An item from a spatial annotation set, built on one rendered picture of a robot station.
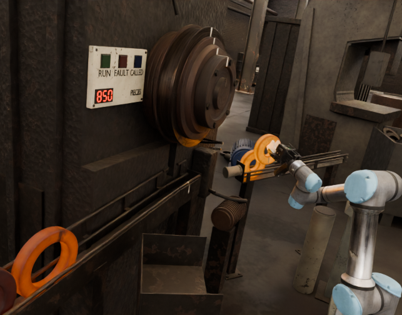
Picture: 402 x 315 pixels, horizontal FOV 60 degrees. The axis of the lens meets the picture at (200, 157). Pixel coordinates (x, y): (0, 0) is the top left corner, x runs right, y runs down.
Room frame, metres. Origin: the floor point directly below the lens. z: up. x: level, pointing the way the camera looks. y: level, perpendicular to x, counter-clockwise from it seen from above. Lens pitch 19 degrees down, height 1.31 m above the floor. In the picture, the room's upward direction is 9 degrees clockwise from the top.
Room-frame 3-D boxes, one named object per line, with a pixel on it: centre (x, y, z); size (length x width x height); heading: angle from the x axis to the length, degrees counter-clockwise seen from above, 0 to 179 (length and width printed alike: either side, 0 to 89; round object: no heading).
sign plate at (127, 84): (1.14, 0.30, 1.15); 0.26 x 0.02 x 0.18; 156
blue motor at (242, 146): (3.63, -0.47, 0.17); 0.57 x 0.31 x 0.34; 176
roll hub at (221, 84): (1.37, -0.03, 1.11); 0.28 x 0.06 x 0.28; 156
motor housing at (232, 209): (1.65, -0.19, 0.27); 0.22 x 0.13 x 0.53; 156
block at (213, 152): (1.63, -0.02, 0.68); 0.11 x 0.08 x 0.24; 66
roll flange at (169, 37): (1.44, 0.14, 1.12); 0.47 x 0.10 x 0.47; 156
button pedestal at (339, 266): (1.73, -0.88, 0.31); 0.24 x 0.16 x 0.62; 156
